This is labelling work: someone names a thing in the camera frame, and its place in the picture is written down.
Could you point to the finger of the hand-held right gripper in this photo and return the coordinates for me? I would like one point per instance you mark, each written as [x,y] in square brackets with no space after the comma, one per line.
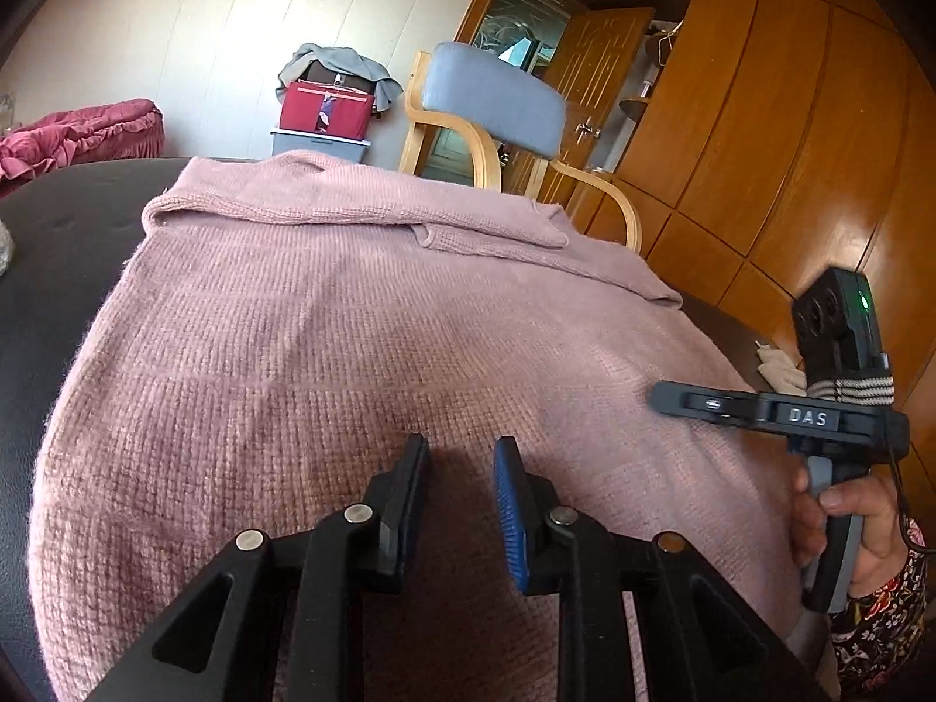
[702,404]

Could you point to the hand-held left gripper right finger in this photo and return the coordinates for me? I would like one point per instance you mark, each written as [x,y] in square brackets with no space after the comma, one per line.
[508,512]

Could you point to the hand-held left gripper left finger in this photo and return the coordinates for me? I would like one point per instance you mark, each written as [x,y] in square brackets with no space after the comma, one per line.
[409,512]

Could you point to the pink knitted sweater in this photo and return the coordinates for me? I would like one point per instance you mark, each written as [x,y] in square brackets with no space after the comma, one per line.
[329,322]

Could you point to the person's right forearm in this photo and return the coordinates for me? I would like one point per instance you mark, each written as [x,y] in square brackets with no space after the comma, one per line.
[885,621]

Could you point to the person's right hand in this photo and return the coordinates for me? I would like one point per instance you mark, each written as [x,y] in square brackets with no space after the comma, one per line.
[877,526]

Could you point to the beige cloth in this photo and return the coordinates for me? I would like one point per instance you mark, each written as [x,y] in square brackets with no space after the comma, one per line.
[782,373]

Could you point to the wooden wardrobe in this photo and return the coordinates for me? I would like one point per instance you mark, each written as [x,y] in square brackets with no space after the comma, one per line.
[768,124]

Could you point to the wooden armchair with grey cushions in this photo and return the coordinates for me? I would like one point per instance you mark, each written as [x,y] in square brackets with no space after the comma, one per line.
[490,95]

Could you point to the grey plastic storage box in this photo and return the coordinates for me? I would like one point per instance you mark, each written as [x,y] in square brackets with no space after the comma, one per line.
[322,146]

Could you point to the red fabric storage box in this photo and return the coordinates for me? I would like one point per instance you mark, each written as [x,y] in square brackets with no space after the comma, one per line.
[300,110]

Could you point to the dark brown bag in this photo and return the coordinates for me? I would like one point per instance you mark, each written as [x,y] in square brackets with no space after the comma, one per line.
[351,80]

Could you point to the grey cloth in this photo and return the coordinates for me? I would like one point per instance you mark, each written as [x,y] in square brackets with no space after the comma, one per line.
[336,57]

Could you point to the white knitted sweater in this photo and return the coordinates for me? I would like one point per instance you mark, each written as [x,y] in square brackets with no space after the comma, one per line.
[4,248]

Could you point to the red quilted bedspread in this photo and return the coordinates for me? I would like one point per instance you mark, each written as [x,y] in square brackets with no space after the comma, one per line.
[73,135]

